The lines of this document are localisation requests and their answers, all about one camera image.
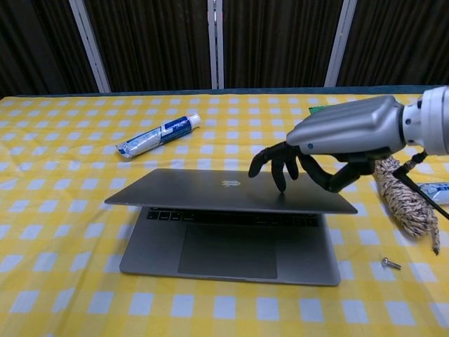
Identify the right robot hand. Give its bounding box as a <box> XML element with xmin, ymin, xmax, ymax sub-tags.
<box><xmin>248</xmin><ymin>94</ymin><xmax>410</xmax><ymax>194</ymax></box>

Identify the silver laptop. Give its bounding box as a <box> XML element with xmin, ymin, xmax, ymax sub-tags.
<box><xmin>104</xmin><ymin>168</ymin><xmax>358</xmax><ymax>287</ymax></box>

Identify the green foil packet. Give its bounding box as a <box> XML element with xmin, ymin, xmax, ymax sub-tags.
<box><xmin>307</xmin><ymin>104</ymin><xmax>333</xmax><ymax>116</ymax></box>

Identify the toothpaste tube with red logo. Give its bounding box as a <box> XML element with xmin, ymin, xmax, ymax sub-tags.
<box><xmin>417</xmin><ymin>181</ymin><xmax>449</xmax><ymax>204</ymax></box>

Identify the crumpled blue white toothpaste tube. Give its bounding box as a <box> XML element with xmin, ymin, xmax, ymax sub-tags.
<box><xmin>115</xmin><ymin>112</ymin><xmax>202</xmax><ymax>161</ymax></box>

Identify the yellow white checkered tablecloth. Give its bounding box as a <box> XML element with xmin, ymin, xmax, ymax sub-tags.
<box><xmin>0</xmin><ymin>91</ymin><xmax>449</xmax><ymax>337</ymax></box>

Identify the white partition frame post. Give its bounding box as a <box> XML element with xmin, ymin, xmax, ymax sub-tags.
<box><xmin>68</xmin><ymin>0</ymin><xmax>112</xmax><ymax>93</ymax></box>
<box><xmin>207</xmin><ymin>0</ymin><xmax>225</xmax><ymax>89</ymax></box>
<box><xmin>324</xmin><ymin>0</ymin><xmax>358</xmax><ymax>87</ymax></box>

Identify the black white rope bundle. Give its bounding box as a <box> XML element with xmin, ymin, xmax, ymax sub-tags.
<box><xmin>373</xmin><ymin>157</ymin><xmax>441</xmax><ymax>256</ymax></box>

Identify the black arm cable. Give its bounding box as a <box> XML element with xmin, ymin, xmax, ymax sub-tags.
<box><xmin>392</xmin><ymin>150</ymin><xmax>449</xmax><ymax>220</ymax></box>

